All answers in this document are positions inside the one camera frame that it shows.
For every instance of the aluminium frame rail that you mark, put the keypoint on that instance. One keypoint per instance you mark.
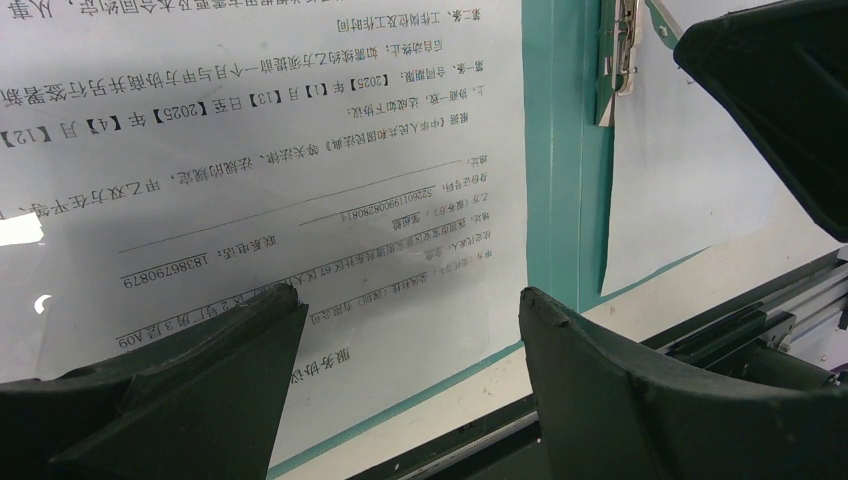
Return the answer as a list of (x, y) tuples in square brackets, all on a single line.
[(810, 320)]

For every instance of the metal folder clip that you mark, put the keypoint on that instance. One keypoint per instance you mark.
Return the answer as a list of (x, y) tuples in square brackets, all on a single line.
[(620, 33)]

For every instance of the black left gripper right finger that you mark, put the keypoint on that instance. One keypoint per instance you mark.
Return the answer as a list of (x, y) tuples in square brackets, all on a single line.
[(612, 408)]

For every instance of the teal plastic folder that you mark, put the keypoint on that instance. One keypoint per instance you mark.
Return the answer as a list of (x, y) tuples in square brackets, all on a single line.
[(481, 423)]

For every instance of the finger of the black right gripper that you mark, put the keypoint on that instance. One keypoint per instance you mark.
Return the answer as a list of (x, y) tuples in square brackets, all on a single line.
[(780, 71)]

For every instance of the white paper sheet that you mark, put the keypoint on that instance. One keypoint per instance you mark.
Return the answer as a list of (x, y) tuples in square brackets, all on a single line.
[(685, 177), (164, 162)]

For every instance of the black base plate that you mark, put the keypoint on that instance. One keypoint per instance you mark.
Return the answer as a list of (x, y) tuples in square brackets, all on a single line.
[(763, 293)]

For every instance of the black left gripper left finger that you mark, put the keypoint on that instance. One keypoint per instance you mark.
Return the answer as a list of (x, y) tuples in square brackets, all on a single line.
[(203, 403)]

